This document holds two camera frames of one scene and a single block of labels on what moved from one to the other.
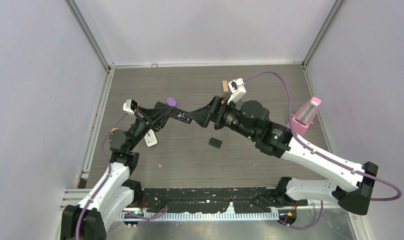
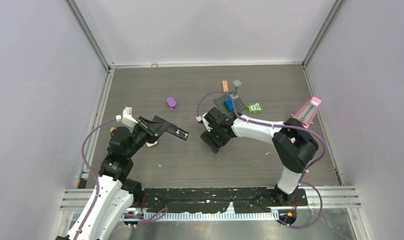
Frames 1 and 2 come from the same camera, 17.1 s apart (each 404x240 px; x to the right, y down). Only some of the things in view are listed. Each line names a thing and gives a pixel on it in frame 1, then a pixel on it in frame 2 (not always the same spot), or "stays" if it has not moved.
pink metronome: [304, 116] stays
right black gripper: [213, 112] → [208, 137]
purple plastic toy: [171, 101] stays
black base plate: [216, 200] stays
